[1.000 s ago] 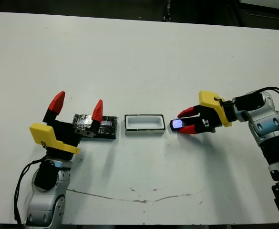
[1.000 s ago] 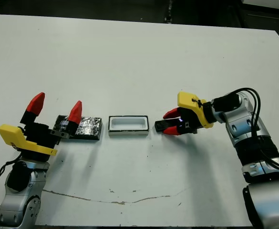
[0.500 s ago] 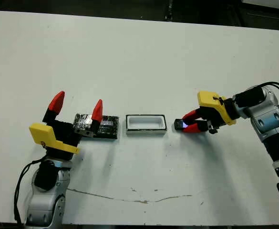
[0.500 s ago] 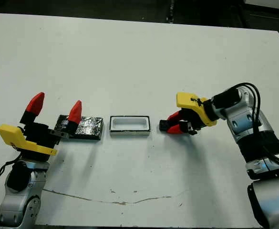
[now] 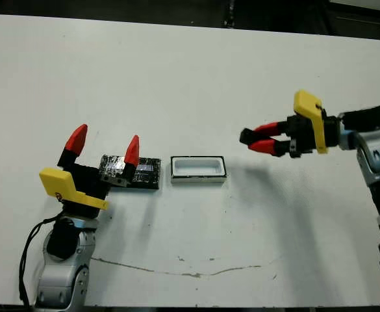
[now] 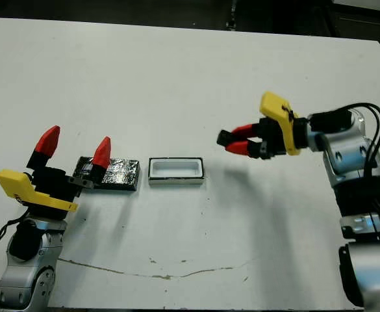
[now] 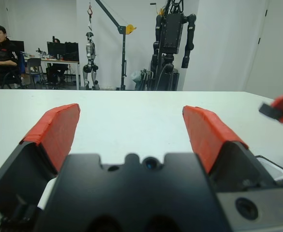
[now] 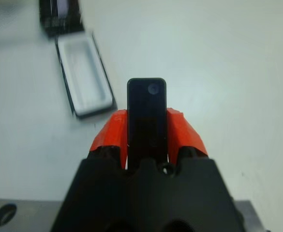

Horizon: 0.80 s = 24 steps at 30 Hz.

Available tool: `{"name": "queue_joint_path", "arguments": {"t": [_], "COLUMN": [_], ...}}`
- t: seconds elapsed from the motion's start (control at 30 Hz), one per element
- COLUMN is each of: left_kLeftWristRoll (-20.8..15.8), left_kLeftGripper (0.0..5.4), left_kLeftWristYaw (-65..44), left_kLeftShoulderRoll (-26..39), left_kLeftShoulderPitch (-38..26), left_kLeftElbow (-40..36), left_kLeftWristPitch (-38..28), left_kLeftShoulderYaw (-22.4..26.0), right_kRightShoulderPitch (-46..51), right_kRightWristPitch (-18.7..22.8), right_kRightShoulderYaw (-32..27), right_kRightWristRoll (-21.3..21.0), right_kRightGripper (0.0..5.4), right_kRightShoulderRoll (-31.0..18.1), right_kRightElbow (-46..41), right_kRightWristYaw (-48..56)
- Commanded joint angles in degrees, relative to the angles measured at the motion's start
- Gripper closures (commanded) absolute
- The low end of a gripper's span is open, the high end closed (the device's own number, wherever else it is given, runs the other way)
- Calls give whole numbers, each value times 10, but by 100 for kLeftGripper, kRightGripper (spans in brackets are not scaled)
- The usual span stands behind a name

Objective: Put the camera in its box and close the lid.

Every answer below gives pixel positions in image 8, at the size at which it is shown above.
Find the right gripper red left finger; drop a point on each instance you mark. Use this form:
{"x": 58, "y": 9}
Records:
{"x": 109, "y": 130}

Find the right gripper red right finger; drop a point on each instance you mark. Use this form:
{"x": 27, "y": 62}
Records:
{"x": 182, "y": 130}

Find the slim black camera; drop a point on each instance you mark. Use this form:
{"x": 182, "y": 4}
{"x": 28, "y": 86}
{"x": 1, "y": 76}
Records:
{"x": 146, "y": 116}

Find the glossy black box lid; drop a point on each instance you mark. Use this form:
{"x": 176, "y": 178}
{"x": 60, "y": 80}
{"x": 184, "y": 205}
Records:
{"x": 59, "y": 24}

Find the camera box base, white liner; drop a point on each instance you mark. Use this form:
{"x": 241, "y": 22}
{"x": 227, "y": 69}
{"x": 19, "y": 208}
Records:
{"x": 83, "y": 75}

